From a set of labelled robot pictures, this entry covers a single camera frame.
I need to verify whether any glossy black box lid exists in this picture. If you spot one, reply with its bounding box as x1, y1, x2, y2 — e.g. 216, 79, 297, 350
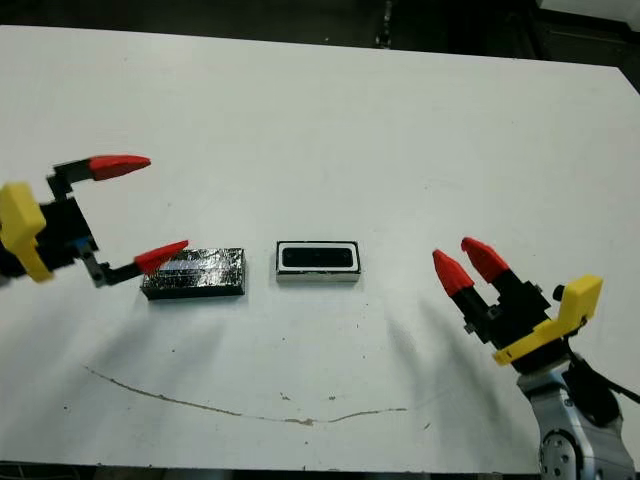
139, 245, 250, 302

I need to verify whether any white camera box base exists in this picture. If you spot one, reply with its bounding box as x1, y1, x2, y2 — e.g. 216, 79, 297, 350
274, 239, 362, 287

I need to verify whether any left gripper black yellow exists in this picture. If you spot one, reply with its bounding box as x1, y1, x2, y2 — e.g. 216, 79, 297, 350
0, 153, 191, 288

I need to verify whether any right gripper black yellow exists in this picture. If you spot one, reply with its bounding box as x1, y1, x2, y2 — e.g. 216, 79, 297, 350
431, 237, 605, 375

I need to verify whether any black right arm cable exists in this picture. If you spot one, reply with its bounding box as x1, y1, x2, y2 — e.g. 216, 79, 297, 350
574, 355, 640, 405

